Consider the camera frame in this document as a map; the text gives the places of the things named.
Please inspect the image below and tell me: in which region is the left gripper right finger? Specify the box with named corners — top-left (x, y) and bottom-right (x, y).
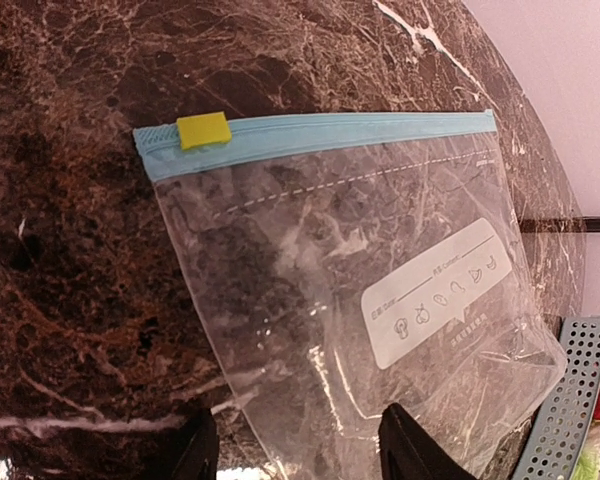
top-left (378, 403), bottom-right (476, 480)

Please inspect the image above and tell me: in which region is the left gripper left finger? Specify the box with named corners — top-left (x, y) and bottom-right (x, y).
top-left (169, 409), bottom-right (219, 480)

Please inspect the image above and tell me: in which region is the white cauliflower toy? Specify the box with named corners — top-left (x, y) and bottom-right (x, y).
top-left (571, 421), bottom-right (600, 480)

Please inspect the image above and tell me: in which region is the clear zip bag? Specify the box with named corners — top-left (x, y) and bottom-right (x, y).
top-left (133, 110), bottom-right (566, 479)

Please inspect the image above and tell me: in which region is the light blue plastic basket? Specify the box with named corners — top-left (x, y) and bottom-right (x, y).
top-left (512, 316), bottom-right (600, 480)

